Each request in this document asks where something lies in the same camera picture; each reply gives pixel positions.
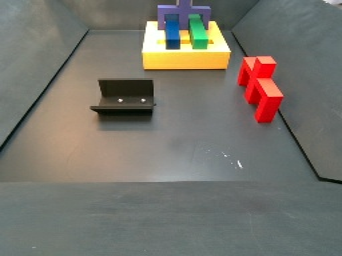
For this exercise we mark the purple notched block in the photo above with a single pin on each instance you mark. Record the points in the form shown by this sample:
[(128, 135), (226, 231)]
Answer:
[(183, 9)]

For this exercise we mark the yellow slotted board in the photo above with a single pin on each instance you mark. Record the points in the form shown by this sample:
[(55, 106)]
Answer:
[(186, 58)]

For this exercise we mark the red notched block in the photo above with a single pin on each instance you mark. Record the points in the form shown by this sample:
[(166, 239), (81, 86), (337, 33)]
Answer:
[(262, 91)]

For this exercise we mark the green bar block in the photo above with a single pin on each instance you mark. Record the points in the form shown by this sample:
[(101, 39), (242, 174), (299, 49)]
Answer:
[(198, 34)]

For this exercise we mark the blue bar block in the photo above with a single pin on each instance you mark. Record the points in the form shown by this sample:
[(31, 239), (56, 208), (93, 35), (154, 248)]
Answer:
[(172, 36)]

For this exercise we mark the black fixture bracket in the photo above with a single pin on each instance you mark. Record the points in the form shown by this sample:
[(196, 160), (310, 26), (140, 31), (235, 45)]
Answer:
[(124, 96)]

